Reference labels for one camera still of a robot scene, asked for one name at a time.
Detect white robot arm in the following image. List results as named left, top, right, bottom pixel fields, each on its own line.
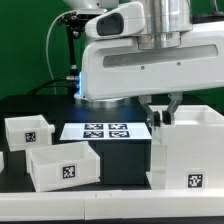
left=64, top=0, right=224, bottom=126

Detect white front border rail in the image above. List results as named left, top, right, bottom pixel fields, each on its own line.
left=0, top=189, right=224, bottom=221

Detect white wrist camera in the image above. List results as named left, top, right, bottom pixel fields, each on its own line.
left=85, top=1, right=145, bottom=39

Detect small white drawer with knob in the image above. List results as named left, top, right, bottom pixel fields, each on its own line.
left=5, top=115, right=55, bottom=152

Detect white drawer cabinet box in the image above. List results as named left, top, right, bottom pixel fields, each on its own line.
left=147, top=105, right=224, bottom=190

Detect black cables on table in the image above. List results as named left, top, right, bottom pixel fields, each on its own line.
left=27, top=75, right=80, bottom=97

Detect black camera stand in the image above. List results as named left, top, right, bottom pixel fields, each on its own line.
left=57, top=10, right=98, bottom=96

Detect grey cable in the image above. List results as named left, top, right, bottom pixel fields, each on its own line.
left=45, top=9, right=78, bottom=95

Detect white block at left edge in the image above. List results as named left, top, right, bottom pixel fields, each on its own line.
left=0, top=152, right=4, bottom=173

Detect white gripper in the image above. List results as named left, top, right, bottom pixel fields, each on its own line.
left=81, top=21, right=224, bottom=127

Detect white sheet with markers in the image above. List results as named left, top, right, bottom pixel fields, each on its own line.
left=60, top=122, right=151, bottom=141

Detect large white drawer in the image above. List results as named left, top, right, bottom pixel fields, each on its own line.
left=29, top=141, right=100, bottom=192

